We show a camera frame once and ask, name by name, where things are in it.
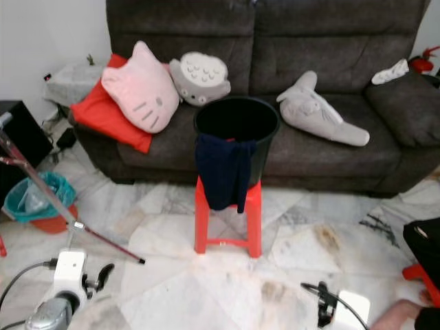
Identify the black plastic bucket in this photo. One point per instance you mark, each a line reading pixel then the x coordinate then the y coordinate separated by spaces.
pixel 237 117

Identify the orange bin with teal bag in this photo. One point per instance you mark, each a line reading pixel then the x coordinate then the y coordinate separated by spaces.
pixel 20 206

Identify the dark grey sofa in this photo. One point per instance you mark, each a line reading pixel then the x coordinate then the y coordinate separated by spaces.
pixel 330 41

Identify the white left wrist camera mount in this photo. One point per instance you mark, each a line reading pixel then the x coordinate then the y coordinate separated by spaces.
pixel 70 268

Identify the side table with lace cloth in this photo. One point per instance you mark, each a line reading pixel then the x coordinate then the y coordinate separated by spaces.
pixel 72 82

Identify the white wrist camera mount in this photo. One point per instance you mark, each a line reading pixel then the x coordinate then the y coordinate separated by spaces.
pixel 354 309
pixel 70 268

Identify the grey owl pillow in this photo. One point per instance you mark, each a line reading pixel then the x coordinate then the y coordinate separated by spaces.
pixel 199 75

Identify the navy blue garment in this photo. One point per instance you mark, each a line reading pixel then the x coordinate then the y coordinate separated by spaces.
pixel 223 175

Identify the black TV console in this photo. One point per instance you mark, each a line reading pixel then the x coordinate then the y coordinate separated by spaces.
pixel 24 137

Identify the grey plush toy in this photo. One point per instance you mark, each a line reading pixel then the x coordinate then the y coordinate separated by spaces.
pixel 313 110

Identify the red cushion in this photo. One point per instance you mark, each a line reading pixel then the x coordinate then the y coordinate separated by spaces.
pixel 103 120

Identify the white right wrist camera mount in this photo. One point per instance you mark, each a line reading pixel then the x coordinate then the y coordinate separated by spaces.
pixel 354 309

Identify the white patterned cloth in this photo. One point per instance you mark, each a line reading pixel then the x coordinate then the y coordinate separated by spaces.
pixel 390 72

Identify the pink cat pillow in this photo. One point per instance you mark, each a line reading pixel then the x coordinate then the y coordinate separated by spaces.
pixel 141 93

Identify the silver metal clothes rack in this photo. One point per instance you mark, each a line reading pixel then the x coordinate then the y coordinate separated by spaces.
pixel 55 199

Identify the red plush toy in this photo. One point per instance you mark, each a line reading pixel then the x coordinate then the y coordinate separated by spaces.
pixel 425 63

